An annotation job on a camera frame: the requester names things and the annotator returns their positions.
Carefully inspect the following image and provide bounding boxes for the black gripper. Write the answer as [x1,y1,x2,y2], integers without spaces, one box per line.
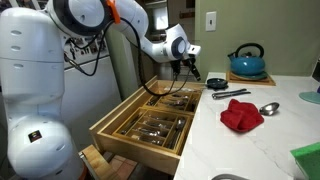
[171,49,202,82]

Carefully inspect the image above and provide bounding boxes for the open wooden drawer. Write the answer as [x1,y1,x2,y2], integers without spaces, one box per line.
[88,75,208,177]

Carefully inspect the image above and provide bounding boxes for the lower wooden drawer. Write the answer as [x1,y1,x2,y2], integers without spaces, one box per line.
[79,144,116,180]

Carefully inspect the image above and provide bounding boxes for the small wooden cutlery organizer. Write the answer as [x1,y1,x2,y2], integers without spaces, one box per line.
[143,89,203,117]

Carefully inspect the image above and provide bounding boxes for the small black bowl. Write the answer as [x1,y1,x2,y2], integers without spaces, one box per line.
[205,77,230,91]

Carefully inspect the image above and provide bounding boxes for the large silver serving spoon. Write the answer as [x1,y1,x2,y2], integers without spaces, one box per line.
[167,118,187,150]

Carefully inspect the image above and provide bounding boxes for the stacked silver forks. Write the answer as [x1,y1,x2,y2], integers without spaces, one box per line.
[143,121,173,130]
[135,127,169,138]

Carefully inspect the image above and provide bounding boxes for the teal kettle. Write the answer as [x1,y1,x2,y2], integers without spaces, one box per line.
[227,42,267,78]

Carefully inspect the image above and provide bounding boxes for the wooden trivet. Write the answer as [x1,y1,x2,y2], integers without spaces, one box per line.
[225,70,277,87]

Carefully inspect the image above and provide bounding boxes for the large wooden cutlery organizer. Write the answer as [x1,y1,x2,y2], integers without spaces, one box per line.
[112,106,195,156]

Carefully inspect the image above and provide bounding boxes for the red cloth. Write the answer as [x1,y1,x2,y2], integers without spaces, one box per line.
[219,98,265,133]

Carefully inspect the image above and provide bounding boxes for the stacked silver knives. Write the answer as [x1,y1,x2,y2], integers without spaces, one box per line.
[119,113,143,136]

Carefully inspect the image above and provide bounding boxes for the silver tablespoon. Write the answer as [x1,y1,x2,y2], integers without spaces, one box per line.
[130,134,166,147]

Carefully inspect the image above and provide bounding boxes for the white refrigerator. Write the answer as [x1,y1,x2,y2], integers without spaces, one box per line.
[61,36,123,151]

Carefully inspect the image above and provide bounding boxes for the gray metal rim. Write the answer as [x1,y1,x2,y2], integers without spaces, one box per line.
[210,173,250,180]

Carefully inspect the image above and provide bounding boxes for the pale teal round mat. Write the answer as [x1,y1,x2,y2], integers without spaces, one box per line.
[298,90,320,105]

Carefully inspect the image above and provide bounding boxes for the green sponge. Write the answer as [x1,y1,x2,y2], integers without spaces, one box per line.
[289,141,320,180]

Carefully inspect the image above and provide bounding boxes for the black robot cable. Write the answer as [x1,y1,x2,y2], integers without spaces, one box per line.
[63,17,201,98]

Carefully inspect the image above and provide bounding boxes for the black-handled tongs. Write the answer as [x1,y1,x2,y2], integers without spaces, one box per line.
[211,88,252,101]

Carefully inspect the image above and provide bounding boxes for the white light switch plate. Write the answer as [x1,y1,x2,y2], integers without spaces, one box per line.
[205,11,218,33]

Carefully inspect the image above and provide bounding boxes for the orange cable clip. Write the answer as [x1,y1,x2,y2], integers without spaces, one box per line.
[106,0,122,25]

